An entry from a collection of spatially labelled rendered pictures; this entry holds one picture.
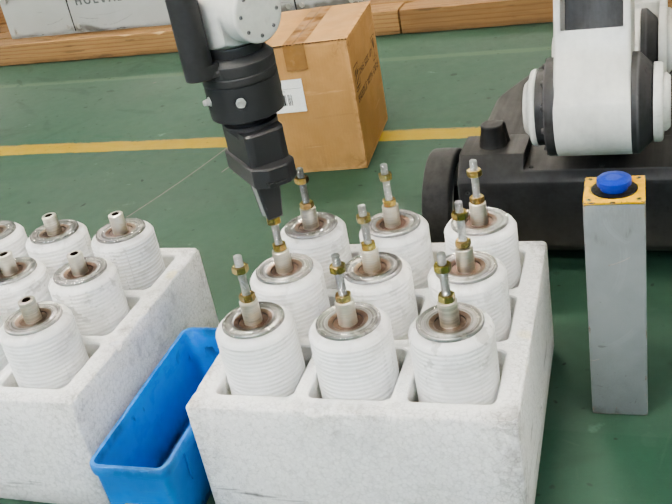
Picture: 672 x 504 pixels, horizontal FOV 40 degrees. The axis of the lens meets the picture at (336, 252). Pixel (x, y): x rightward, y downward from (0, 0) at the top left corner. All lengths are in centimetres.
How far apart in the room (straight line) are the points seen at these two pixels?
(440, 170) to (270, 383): 59
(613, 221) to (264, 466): 50
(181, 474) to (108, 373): 18
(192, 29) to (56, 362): 47
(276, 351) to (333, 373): 7
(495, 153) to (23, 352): 79
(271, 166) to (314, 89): 97
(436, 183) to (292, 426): 60
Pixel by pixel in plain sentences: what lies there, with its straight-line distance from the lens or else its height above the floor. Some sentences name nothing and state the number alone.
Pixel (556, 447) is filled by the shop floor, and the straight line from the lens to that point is 123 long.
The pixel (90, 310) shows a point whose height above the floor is 21.
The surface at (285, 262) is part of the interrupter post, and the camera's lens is 117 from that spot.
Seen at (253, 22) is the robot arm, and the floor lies 58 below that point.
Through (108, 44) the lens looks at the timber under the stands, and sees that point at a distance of 351.
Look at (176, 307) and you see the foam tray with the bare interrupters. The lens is 140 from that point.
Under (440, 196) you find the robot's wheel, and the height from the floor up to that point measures 16.
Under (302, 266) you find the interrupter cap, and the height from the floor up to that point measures 25.
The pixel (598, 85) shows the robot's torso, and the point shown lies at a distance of 131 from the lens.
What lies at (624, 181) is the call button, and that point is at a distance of 112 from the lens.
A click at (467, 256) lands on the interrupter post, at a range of 110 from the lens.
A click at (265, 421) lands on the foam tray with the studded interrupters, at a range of 107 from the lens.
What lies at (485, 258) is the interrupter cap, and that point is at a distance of 113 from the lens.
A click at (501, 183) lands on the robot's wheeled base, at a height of 17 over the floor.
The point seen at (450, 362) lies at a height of 23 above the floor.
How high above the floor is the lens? 81
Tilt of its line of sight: 28 degrees down
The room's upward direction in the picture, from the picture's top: 11 degrees counter-clockwise
